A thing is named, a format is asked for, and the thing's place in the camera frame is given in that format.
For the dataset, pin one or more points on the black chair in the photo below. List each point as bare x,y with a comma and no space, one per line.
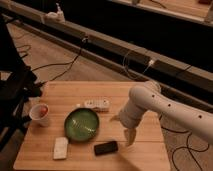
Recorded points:
16,89

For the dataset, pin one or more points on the white object on ledge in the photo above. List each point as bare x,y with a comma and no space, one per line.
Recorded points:
58,15

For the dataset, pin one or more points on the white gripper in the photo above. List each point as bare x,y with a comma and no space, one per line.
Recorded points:
130,117

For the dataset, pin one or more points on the white rectangular block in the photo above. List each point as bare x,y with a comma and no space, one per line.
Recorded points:
60,148

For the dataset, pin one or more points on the black smartphone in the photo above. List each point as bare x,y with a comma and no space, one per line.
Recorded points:
105,148

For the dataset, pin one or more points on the white cup with red object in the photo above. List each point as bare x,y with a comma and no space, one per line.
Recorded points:
39,114

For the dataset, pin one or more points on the white remote control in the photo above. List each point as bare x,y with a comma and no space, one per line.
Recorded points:
99,105

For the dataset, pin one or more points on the green ceramic bowl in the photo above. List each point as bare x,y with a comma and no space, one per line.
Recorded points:
81,125

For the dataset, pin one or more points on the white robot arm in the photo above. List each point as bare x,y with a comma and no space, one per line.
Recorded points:
147,96

